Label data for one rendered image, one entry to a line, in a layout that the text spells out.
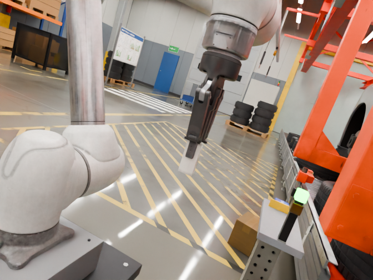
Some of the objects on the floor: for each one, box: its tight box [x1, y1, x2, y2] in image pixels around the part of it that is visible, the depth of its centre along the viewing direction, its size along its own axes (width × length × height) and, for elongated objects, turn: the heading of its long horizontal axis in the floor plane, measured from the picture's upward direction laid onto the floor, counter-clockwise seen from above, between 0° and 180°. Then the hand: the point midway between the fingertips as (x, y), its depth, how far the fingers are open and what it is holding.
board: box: [104, 23, 145, 91], centre depth 903 cm, size 150×50×195 cm, turn 103°
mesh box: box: [11, 22, 69, 75], centre depth 742 cm, size 88×127×97 cm
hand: (190, 156), depth 53 cm, fingers closed
